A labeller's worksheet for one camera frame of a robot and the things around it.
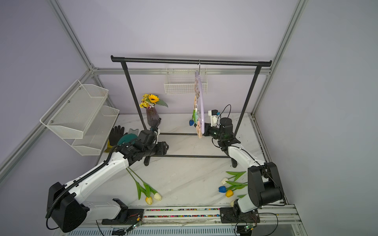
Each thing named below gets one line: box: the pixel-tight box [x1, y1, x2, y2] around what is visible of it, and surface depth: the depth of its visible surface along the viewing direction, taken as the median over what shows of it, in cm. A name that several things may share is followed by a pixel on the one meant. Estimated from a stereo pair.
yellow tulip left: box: [125, 168, 153, 206], surface depth 82 cm
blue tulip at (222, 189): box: [218, 185, 227, 193], surface depth 83 cm
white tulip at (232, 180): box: [220, 171, 249, 186], surface depth 88 cm
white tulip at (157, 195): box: [127, 166, 162, 201], surface depth 81 cm
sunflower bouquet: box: [139, 92, 169, 110], surface depth 97 cm
